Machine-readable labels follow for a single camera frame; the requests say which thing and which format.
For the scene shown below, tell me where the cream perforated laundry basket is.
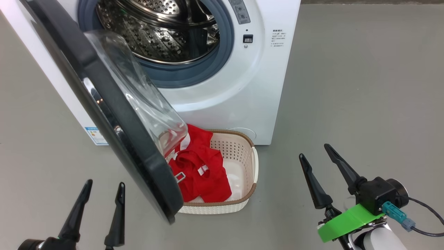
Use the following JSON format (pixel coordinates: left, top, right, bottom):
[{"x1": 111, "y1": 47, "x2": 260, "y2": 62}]
[{"x1": 159, "y1": 129, "x2": 259, "y2": 215}]

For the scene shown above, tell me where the plain red garment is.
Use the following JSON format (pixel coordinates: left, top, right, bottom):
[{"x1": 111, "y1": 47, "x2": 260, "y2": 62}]
[{"x1": 168, "y1": 145, "x2": 232, "y2": 203}]

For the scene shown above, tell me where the white washing machine body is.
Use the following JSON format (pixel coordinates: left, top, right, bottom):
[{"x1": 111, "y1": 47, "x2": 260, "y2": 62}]
[{"x1": 0, "y1": 0, "x2": 301, "y2": 146}]

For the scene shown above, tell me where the black round washer door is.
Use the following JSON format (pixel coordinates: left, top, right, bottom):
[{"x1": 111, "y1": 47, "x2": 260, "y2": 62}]
[{"x1": 19, "y1": 0, "x2": 188, "y2": 225}]

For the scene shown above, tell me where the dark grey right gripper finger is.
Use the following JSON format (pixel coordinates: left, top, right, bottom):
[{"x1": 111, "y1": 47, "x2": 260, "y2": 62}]
[
  {"x1": 324, "y1": 143, "x2": 368, "y2": 195},
  {"x1": 299, "y1": 153, "x2": 343, "y2": 220}
]

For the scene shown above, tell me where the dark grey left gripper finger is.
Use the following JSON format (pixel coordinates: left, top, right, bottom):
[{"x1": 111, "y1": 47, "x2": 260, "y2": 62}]
[
  {"x1": 104, "y1": 182, "x2": 126, "y2": 250},
  {"x1": 58, "y1": 179, "x2": 93, "y2": 243}
]

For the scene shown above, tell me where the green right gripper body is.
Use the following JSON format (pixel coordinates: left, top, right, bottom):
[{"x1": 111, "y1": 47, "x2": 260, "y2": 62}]
[{"x1": 317, "y1": 203, "x2": 385, "y2": 250}]

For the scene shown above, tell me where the black right camera cable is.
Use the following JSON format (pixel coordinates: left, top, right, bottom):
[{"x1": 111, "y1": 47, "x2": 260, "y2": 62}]
[{"x1": 399, "y1": 194, "x2": 444, "y2": 238}]

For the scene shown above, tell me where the blue energy label sticker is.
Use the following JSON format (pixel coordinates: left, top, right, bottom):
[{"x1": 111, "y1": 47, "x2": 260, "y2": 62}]
[{"x1": 84, "y1": 126, "x2": 109, "y2": 146}]

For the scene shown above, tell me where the teal right camera connector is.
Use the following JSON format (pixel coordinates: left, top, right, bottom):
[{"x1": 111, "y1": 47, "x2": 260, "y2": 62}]
[{"x1": 382, "y1": 201, "x2": 416, "y2": 232}]

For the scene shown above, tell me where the steel washer drum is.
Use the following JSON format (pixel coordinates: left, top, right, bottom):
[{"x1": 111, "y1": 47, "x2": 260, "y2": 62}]
[{"x1": 96, "y1": 0, "x2": 221, "y2": 65}]

